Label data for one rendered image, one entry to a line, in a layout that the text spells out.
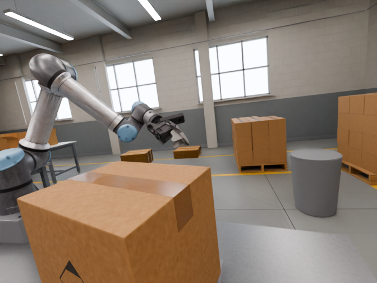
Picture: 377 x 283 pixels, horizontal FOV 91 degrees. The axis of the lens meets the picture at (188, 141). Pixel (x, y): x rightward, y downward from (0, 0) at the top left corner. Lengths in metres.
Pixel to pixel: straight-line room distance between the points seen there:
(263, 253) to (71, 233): 0.49
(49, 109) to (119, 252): 0.85
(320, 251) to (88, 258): 0.57
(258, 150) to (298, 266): 2.94
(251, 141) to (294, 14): 3.77
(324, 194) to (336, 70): 4.38
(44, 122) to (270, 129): 3.08
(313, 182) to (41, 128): 2.19
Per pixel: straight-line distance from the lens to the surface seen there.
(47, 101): 1.03
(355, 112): 3.56
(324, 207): 2.40
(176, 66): 5.85
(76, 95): 0.85
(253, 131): 3.40
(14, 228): 0.98
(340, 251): 0.70
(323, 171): 2.22
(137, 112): 0.93
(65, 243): 0.37
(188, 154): 4.71
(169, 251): 0.32
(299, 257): 0.65
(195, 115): 5.65
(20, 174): 1.00
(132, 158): 4.68
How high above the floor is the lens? 1.25
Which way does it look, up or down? 10 degrees down
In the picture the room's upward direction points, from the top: 7 degrees counter-clockwise
